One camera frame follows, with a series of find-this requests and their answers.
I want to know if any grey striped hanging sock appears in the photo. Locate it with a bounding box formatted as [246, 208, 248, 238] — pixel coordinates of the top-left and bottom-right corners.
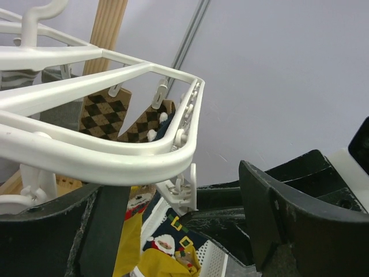
[1, 68, 82, 131]

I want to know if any beige brown argyle sock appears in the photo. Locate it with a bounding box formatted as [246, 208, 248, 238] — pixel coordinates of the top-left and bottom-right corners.
[79, 88, 176, 143]

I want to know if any white plastic clip hanger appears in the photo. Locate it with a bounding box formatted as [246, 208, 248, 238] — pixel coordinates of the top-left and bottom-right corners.
[1, 1, 205, 214]

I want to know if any white plastic laundry basket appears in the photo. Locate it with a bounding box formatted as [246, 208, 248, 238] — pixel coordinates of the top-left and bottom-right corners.
[130, 196, 228, 276]

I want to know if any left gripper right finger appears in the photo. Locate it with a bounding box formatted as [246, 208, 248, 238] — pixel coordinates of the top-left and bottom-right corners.
[239, 160, 368, 276]

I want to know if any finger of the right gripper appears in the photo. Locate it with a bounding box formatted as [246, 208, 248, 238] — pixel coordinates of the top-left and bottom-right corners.
[180, 149, 366, 265]

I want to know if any wooden hanger stand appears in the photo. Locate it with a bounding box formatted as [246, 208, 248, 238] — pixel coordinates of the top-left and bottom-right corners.
[1, 1, 126, 214]

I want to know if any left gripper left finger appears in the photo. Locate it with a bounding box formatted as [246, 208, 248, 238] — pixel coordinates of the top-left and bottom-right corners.
[1, 184, 130, 276]

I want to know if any yellow sock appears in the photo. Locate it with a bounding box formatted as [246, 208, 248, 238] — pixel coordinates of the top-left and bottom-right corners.
[137, 245, 201, 277]
[112, 184, 158, 277]

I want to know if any navy patterned sock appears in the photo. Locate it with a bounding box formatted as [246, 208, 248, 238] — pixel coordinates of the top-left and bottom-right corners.
[146, 112, 175, 142]

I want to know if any navy santa sock pair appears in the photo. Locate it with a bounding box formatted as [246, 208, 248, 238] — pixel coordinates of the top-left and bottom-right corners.
[141, 207, 208, 262]

